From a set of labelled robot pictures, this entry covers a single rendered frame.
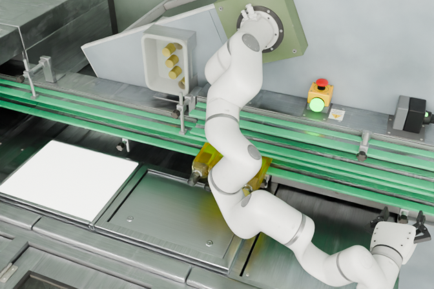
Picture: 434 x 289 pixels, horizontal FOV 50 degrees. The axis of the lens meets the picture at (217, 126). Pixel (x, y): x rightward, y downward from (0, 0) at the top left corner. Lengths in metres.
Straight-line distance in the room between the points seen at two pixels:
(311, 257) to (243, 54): 0.52
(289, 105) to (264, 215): 0.62
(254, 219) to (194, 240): 0.48
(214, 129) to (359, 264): 0.45
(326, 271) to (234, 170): 0.34
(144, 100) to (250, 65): 0.74
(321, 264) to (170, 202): 0.62
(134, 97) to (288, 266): 0.85
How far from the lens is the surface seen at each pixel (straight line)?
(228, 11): 1.51
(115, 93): 1.86
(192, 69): 1.69
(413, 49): 1.52
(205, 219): 1.56
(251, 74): 1.13
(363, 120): 1.56
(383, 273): 1.19
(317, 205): 1.69
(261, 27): 1.42
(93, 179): 1.75
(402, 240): 1.28
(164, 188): 1.68
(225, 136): 1.06
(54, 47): 2.33
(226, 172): 1.09
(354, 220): 1.66
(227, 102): 1.14
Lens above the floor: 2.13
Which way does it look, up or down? 49 degrees down
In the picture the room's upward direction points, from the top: 146 degrees counter-clockwise
